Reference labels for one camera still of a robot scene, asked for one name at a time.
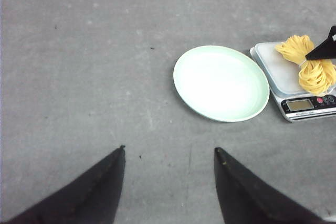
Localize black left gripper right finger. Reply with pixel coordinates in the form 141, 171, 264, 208
214, 147, 328, 223

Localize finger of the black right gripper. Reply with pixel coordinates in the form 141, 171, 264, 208
306, 25, 336, 60

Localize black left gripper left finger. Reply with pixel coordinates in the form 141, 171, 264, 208
7, 145, 125, 223

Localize yellow vermicelli noodle bundle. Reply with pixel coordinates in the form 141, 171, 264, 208
275, 35, 335, 96

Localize silver digital kitchen scale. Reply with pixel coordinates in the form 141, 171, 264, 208
250, 42, 335, 122

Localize light green plate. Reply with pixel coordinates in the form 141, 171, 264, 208
173, 45, 270, 122

